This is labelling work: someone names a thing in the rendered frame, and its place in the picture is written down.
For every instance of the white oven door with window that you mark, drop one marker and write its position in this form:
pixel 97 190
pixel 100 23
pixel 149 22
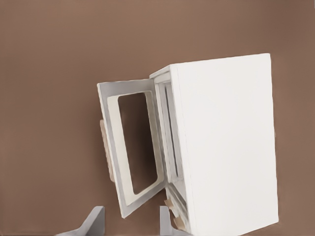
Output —
pixel 112 137

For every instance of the pale oven knob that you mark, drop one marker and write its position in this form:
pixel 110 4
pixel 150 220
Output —
pixel 178 222
pixel 169 203

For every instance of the white oven body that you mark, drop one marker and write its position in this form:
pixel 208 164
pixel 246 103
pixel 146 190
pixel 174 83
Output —
pixel 226 147

